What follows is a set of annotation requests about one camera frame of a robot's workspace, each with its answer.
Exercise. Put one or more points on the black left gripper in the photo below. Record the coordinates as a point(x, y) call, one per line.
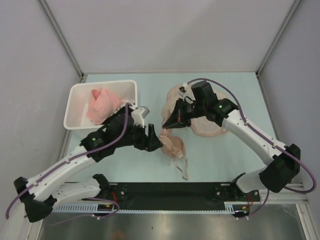
point(156, 143)

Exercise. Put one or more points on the white plastic bin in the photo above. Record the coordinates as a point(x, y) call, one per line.
point(75, 118)

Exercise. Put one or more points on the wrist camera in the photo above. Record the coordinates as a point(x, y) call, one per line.
point(182, 90)
point(139, 115)

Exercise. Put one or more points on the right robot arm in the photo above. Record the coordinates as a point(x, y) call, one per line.
point(281, 160)

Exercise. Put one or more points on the white slotted cable duct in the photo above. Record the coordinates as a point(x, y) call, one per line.
point(98, 208)

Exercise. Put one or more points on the aluminium frame rail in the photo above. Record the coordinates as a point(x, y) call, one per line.
point(285, 196)

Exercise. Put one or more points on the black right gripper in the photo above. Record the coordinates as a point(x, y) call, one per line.
point(178, 119)

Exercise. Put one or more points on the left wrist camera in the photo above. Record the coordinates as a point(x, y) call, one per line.
point(139, 115)

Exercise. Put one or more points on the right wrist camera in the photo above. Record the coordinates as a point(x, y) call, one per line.
point(182, 90)

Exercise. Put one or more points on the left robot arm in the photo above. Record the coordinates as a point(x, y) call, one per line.
point(48, 190)

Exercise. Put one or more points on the pink cloth garment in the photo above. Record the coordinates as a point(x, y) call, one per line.
point(103, 104)

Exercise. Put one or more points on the beige lace bra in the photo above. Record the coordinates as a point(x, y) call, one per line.
point(174, 147)

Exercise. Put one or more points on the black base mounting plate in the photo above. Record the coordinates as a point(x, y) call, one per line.
point(178, 196)

